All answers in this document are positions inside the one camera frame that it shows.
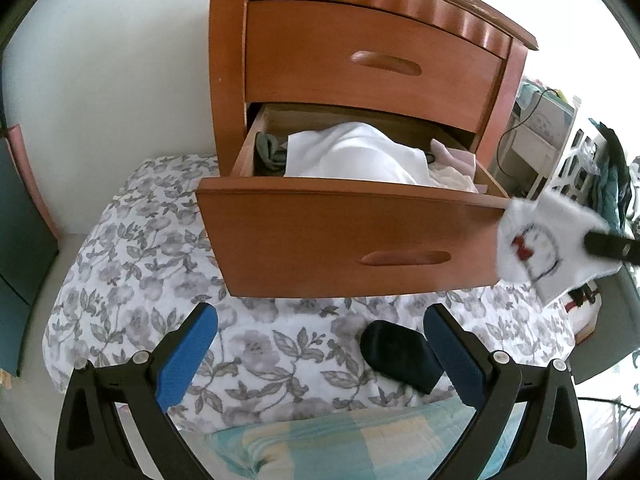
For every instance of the white lattice plastic rack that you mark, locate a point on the white lattice plastic rack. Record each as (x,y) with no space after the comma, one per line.
(570,165)

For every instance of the white cloth garment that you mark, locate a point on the white cloth garment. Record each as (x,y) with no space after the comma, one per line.
(360,155)

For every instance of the grey sock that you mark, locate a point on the grey sock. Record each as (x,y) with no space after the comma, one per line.
(270,152)

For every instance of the grey floral blanket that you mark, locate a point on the grey floral blanket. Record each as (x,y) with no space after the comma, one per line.
(150,280)

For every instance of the white printed sock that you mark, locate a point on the white printed sock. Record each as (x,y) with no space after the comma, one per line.
(540,240)

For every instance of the pink wooden board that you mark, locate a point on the pink wooden board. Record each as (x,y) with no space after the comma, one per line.
(30,175)

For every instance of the black sock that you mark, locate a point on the black sock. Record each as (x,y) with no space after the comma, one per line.
(400,355)

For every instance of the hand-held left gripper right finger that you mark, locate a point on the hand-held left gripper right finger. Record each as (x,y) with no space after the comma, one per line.
(450,345)

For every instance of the dark teal cabinet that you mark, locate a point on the dark teal cabinet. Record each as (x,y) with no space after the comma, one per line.
(20,240)

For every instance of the teal cloth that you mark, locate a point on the teal cloth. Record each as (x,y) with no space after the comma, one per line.
(530,92)

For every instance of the pastel checked cloth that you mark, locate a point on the pastel checked cloth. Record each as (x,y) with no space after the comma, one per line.
(325,445)

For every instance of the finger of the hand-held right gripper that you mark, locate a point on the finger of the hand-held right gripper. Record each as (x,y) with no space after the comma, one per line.
(612,249)

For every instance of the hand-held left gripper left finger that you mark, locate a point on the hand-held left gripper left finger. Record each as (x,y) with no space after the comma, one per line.
(192,342)

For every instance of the pink cloth garment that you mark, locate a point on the pink cloth garment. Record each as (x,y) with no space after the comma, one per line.
(457,162)

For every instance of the dark green hanging cloth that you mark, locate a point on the dark green hanging cloth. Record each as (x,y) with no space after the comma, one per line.
(612,175)

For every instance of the wooden nightstand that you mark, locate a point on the wooden nightstand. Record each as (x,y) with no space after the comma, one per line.
(227,85)

